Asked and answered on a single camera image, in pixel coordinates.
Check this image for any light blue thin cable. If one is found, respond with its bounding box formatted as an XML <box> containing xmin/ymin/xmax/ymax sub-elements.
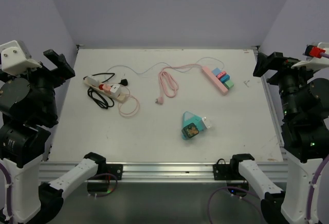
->
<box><xmin>106</xmin><ymin>56</ymin><xmax>225</xmax><ymax>77</ymax></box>

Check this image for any mint green plug adapter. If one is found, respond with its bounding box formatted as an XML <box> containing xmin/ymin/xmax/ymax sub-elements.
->
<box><xmin>223</xmin><ymin>80</ymin><xmax>234</xmax><ymax>90</ymax></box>

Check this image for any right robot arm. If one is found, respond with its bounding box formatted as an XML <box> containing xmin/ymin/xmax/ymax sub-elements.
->
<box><xmin>229</xmin><ymin>45</ymin><xmax>328</xmax><ymax>223</ymax></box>

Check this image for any white charger plug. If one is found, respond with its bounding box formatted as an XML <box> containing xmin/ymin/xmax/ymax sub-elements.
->
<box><xmin>201</xmin><ymin>117</ymin><xmax>212</xmax><ymax>129</ymax></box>

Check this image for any teal plug adapter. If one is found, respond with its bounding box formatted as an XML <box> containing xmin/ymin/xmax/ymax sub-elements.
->
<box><xmin>219</xmin><ymin>74</ymin><xmax>230</xmax><ymax>83</ymax></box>

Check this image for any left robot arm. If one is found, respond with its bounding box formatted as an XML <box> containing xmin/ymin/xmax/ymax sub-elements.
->
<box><xmin>1</xmin><ymin>40</ymin><xmax>107</xmax><ymax>223</ymax></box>

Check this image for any pink plug on strip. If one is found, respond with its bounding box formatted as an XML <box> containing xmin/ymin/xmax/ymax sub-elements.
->
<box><xmin>103</xmin><ymin>84</ymin><xmax>111</xmax><ymax>94</ymax></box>

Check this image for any blue plug adapter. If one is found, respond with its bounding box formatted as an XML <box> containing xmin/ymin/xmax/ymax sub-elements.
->
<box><xmin>212</xmin><ymin>68</ymin><xmax>222</xmax><ymax>77</ymax></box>

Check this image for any aluminium front rail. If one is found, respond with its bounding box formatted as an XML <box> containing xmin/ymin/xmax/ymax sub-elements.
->
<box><xmin>39</xmin><ymin>161</ymin><xmax>287</xmax><ymax>183</ymax></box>

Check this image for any teal triangular socket adapter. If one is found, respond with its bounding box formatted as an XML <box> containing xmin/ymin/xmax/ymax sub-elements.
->
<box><xmin>181</xmin><ymin>111</ymin><xmax>204</xmax><ymax>140</ymax></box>

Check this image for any black power cord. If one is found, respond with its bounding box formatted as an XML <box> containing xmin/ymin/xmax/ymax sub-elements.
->
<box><xmin>87</xmin><ymin>72</ymin><xmax>129</xmax><ymax>110</ymax></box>

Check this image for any dark green cube plug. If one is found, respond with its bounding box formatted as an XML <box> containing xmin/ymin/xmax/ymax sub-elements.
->
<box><xmin>181</xmin><ymin>123</ymin><xmax>199</xmax><ymax>140</ymax></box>

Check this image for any pink thick power cord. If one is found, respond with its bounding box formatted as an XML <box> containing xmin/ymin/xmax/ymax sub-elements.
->
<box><xmin>154</xmin><ymin>64</ymin><xmax>204</xmax><ymax>105</ymax></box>

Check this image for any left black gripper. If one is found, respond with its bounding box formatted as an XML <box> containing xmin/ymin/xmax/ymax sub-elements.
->
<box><xmin>0</xmin><ymin>48</ymin><xmax>75</xmax><ymax>121</ymax></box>

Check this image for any pink plug adapter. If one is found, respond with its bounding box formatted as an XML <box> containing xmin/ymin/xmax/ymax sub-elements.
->
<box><xmin>216</xmin><ymin>71</ymin><xmax>227</xmax><ymax>80</ymax></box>

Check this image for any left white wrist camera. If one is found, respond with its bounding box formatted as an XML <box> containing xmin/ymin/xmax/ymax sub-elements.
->
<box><xmin>1</xmin><ymin>40</ymin><xmax>42</xmax><ymax>76</ymax></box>

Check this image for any beige power strip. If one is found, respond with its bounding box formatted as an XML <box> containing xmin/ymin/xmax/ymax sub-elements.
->
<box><xmin>83</xmin><ymin>75</ymin><xmax>128</xmax><ymax>103</ymax></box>

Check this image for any white usb charger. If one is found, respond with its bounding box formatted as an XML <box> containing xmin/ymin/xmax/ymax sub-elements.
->
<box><xmin>110</xmin><ymin>84</ymin><xmax>121</xmax><ymax>98</ymax></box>

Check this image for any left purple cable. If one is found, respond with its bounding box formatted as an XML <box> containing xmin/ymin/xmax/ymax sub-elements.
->
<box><xmin>0</xmin><ymin>161</ymin><xmax>13</xmax><ymax>221</ymax></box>

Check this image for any white plug on strip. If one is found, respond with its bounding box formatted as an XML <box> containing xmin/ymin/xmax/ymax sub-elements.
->
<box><xmin>86</xmin><ymin>75</ymin><xmax>99</xmax><ymax>87</ymax></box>

